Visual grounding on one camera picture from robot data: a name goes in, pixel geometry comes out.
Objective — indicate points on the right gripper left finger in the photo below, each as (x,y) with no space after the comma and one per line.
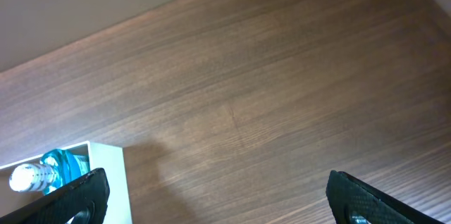
(83,200)

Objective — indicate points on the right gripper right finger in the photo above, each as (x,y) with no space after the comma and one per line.
(353,201)

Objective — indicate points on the white open cardboard box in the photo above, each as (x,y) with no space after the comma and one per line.
(110,158)

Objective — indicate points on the blue mouthwash bottle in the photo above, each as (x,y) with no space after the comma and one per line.
(55,169)

